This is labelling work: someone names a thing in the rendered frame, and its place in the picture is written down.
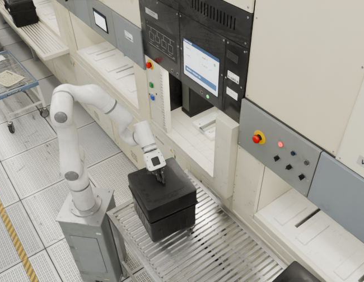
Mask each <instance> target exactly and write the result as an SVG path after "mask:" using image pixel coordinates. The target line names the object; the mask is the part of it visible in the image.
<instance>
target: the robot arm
mask: <svg viewBox="0 0 364 282"><path fill-rule="evenodd" d="M75 101H79V102H82V103H84V104H87V105H93V106H95V107H97V108H98V109H99V110H100V111H101V112H103V113H104V114H105V115H106V116H108V117H109V118H111V119H112V120H113V121H114V122H116V123H117V125H118V135H119V137H120V138H121V139H122V140H123V141H124V142H126V143H127V144H128V145H130V146H137V145H140V146H141V148H142V149H141V151H143V152H144V154H143V158H144V162H145V165H146V169H147V174H153V175H155V176H156V179H157V181H158V182H161V179H160V177H159V175H158V174H157V172H156V169H159V171H160V176H161V177H162V179H163V180H164V179H165V177H164V174H163V172H164V169H165V168H166V167H167V164H166V162H165V160H164V157H163V155H162V153H161V152H160V150H159V149H157V148H156V147H157V144H156V142H155V139H154V137H153V134H152V131H151V128H150V125H149V123H148V121H147V120H144V121H141V122H138V123H136V124H134V125H133V128H134V132H132V131H130V130H129V129H128V128H127V126H128V125H129V124H130V123H131V122H132V121H133V115H132V114H131V113H130V111H128V110H127V109H126V108H125V107H124V106H123V105H122V104H120V103H119V102H118V101H117V100H116V99H115V98H114V97H113V96H111V95H110V94H109V93H107V92H106V91H105V90H104V89H103V88H101V87H100V86H98V85H96V84H87V85H83V86H74V85H71V84H62V85H59V86H58V87H56V88H55V89H54V91H53V94H52V100H51V105H50V118H51V121H52V124H53V125H54V126H55V128H56V131H57V137H58V143H59V159H60V172H61V175H62V176H63V178H64V179H66V180H67V183H68V186H69V189H70V192H71V195H72V200H71V202H70V205H69V208H70V210H71V212H72V213H73V214H74V215H76V216H78V217H87V216H90V215H92V214H94V213H95V212H97V211H98V209H99V208H100V206H101V198H100V196H99V195H98V194H97V193H95V192H93V191H92V187H91V184H90V180H89V177H88V172H87V163H86V156H85V152H84V150H83V148H82V147H81V146H80V145H79V141H78V132H77V126H76V123H75V122H74V119H73V102H75ZM150 171H152V172H150Z"/></svg>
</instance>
